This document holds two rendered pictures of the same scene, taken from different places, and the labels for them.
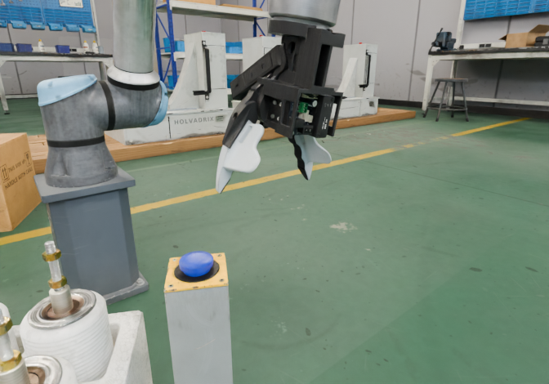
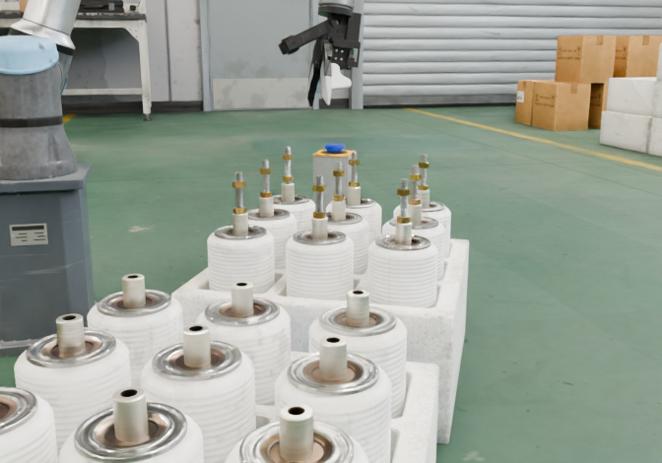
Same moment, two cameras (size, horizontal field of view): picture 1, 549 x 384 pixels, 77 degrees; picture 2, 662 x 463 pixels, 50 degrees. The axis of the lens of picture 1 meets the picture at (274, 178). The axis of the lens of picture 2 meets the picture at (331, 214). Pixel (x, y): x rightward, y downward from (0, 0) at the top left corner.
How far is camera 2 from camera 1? 137 cm
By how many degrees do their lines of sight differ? 63
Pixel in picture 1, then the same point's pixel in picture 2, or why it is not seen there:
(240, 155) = (337, 80)
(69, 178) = (68, 163)
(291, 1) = not seen: outside the picture
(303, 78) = (352, 36)
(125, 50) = (69, 8)
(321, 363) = not seen: hidden behind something
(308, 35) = (353, 16)
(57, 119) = (49, 90)
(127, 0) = not seen: outside the picture
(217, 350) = not seen: hidden behind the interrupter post
